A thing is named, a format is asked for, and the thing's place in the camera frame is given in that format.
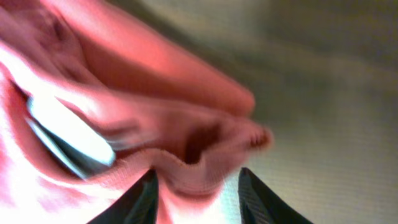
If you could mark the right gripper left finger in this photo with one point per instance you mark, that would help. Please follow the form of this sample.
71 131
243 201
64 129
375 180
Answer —
138 205

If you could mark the red printed t-shirt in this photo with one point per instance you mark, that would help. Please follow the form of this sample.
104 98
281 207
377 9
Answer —
92 98

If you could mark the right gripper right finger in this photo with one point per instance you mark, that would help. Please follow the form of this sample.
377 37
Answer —
258 204

